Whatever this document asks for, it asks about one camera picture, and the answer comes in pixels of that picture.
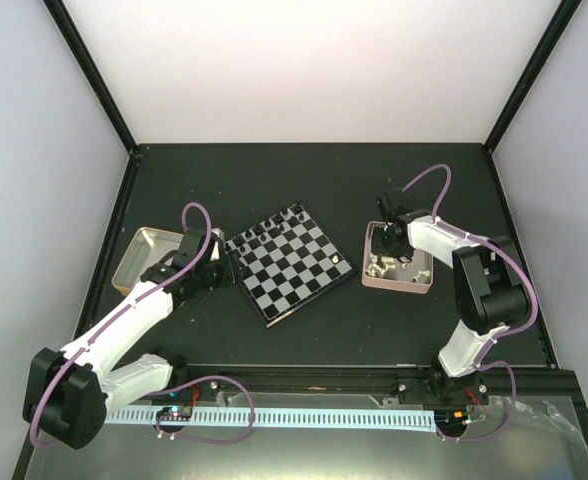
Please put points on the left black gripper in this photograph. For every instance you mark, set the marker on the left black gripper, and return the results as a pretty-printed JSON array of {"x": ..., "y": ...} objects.
[{"x": 231, "y": 274}]

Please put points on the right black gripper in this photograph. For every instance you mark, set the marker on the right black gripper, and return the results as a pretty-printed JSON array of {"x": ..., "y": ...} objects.
[{"x": 379, "y": 249}]

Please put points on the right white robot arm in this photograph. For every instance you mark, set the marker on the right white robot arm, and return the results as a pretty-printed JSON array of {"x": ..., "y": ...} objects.
[{"x": 494, "y": 298}]

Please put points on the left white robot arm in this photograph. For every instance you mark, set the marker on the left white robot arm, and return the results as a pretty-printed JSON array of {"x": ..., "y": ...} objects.
[{"x": 71, "y": 392}]

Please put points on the pink tin with pieces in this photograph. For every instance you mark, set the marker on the pink tin with pieces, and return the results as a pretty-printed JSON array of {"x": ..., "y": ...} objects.
[{"x": 381, "y": 270}]

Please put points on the black and white chessboard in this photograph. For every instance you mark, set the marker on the black and white chessboard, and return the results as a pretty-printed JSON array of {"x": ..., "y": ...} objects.
[{"x": 288, "y": 264}]

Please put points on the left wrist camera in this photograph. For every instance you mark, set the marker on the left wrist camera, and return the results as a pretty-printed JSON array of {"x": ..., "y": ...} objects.
[{"x": 217, "y": 244}]

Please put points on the black mounting rail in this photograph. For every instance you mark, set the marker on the black mounting rail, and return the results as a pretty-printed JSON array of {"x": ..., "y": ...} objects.
[{"x": 411, "y": 385}]

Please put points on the white slotted cable duct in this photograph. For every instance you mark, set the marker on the white slotted cable duct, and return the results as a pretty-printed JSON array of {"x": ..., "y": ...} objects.
[{"x": 300, "y": 418}]

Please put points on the right black frame post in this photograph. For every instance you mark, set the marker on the right black frame post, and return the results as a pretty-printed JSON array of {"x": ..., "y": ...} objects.
[{"x": 545, "y": 46}]

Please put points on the black frame post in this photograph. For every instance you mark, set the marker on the black frame post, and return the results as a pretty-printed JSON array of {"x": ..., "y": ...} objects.
[
  {"x": 77, "y": 46},
  {"x": 545, "y": 46}
]

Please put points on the left black frame post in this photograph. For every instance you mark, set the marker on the left black frame post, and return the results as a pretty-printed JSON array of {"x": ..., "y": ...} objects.
[{"x": 77, "y": 46}]

